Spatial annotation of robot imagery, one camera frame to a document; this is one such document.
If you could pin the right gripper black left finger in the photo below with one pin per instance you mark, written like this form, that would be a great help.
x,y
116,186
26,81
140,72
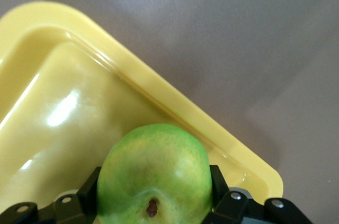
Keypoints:
x,y
71,208

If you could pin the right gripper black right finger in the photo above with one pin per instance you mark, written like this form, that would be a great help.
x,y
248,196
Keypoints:
x,y
233,208

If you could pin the green apple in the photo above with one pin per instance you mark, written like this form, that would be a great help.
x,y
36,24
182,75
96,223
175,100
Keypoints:
x,y
156,176

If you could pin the yellow plastic tray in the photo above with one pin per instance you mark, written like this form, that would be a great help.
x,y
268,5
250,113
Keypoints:
x,y
66,102

